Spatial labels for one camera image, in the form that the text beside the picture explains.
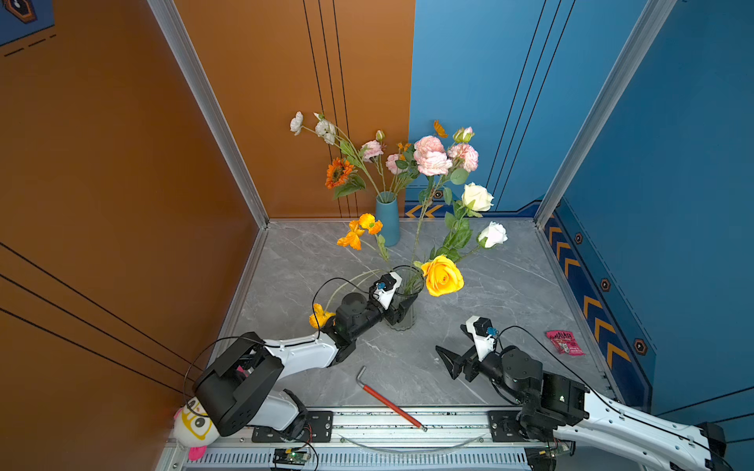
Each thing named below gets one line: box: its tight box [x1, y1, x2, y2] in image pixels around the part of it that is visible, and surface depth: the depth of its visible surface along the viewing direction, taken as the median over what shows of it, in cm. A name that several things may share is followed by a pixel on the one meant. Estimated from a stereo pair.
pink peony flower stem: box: [361, 129, 387, 196], surface depth 94 cm
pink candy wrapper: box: [545, 329, 587, 357], surface depth 88 cm
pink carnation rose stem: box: [411, 126, 480, 272], surface depth 67 cm
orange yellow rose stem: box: [413, 255, 465, 298], surface depth 49 cm
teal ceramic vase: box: [375, 191, 401, 248], surface depth 102 cm
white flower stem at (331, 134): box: [289, 110, 384, 203], surface depth 93 cm
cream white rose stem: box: [430, 182, 495, 262], surface depth 68 cm
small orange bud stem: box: [309, 213, 392, 329], surface depth 64 cm
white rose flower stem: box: [455, 220, 509, 263], surface depth 61 cm
